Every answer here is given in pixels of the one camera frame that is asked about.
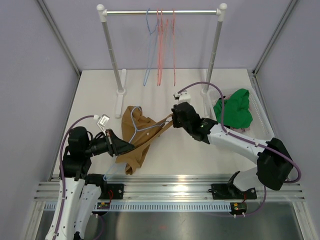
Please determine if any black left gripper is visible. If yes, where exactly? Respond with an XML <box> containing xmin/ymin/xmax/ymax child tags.
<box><xmin>83</xmin><ymin>128</ymin><xmax>135</xmax><ymax>157</ymax></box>

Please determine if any brown tank top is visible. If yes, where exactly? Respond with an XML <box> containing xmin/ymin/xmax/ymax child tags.
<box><xmin>114</xmin><ymin>105</ymin><xmax>175</xmax><ymax>176</ymax></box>

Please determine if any green tank top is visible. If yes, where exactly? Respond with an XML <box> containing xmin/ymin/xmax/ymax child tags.
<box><xmin>213</xmin><ymin>88</ymin><xmax>253</xmax><ymax>129</ymax></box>

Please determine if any mauve tank top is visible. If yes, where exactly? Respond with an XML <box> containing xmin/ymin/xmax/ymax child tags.
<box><xmin>223</xmin><ymin>89</ymin><xmax>253</xmax><ymax>133</ymax></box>

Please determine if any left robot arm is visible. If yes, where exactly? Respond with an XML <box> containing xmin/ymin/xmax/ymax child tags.
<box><xmin>45</xmin><ymin>126</ymin><xmax>134</xmax><ymax>240</ymax></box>

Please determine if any white and grey garment rack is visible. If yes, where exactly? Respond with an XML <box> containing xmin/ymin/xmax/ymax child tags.
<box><xmin>96</xmin><ymin>3</ymin><xmax>228</xmax><ymax>119</ymax></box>

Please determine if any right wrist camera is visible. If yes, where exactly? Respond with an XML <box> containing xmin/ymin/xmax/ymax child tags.
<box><xmin>173</xmin><ymin>90</ymin><xmax>191</xmax><ymax>105</ymax></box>

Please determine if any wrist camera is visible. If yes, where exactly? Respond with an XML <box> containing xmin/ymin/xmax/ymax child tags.
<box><xmin>93</xmin><ymin>114</ymin><xmax>110</xmax><ymax>135</ymax></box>
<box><xmin>173</xmin><ymin>90</ymin><xmax>191</xmax><ymax>105</ymax></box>

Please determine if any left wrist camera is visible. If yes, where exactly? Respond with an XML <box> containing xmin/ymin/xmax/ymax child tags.
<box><xmin>93</xmin><ymin>114</ymin><xmax>110</xmax><ymax>135</ymax></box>

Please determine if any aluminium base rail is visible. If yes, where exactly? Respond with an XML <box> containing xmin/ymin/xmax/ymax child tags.
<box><xmin>33</xmin><ymin>174</ymin><xmax>305</xmax><ymax>202</ymax></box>

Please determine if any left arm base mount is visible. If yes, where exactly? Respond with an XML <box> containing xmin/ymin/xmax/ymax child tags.
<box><xmin>85</xmin><ymin>173</ymin><xmax>124</xmax><ymax>200</ymax></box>

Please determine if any white slotted cable duct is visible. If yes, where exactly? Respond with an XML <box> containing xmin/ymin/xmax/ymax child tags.
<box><xmin>43</xmin><ymin>201</ymin><xmax>232</xmax><ymax>212</ymax></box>

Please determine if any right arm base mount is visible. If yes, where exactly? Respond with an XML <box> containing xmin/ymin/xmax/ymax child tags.
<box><xmin>208</xmin><ymin>171</ymin><xmax>257</xmax><ymax>201</ymax></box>

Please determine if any left aluminium frame post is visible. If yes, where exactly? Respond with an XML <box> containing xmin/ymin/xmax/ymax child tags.
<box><xmin>36</xmin><ymin>0</ymin><xmax>82</xmax><ymax>78</ymax></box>

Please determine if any aluminium frame post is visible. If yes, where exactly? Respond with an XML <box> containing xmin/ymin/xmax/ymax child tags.
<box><xmin>252</xmin><ymin>0</ymin><xmax>300</xmax><ymax>78</ymax></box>
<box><xmin>36</xmin><ymin>0</ymin><xmax>82</xmax><ymax>78</ymax></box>

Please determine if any right aluminium frame post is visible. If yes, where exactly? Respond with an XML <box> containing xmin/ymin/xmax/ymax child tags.
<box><xmin>252</xmin><ymin>0</ymin><xmax>300</xmax><ymax>78</ymax></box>

